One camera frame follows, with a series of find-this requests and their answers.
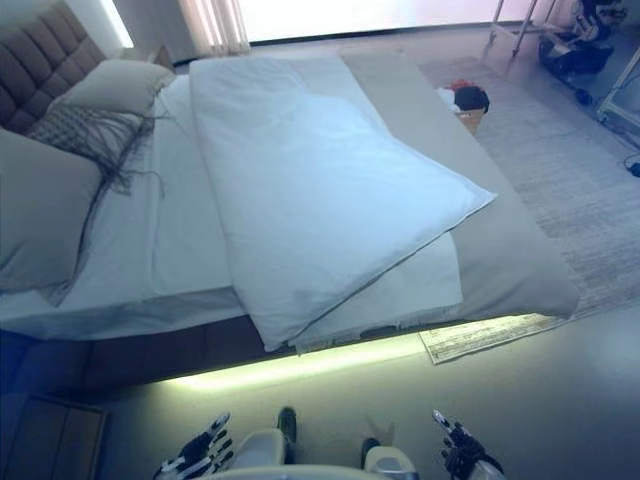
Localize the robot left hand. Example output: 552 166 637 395
153 411 235 480

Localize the grey striped area rug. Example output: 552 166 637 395
417 54 640 366

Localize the robot left leg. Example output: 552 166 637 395
219 406 298 480

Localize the white metal rack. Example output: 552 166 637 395
595 49 640 137

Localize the brown tufted headboard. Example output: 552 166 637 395
0 0 107 135

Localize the patterned fringed cushion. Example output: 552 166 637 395
25 102 171 261

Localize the large beige pillow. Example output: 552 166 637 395
0 127 104 307

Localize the robot leg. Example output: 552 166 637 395
219 406 298 480
360 437 419 480

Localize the robot right leg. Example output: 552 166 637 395
360 437 419 480

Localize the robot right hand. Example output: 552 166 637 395
431 408 487 475

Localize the beige bed runner blanket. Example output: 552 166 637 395
339 47 581 321

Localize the metal frame stand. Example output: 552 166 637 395
488 0 544 57

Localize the dark bed frame base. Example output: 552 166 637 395
0 319 401 396

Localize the bed with grey headboard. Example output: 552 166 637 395
0 59 462 351

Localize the white folded duvet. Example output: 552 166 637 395
188 56 498 352

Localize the beige curtain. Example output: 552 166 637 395
177 0 251 56

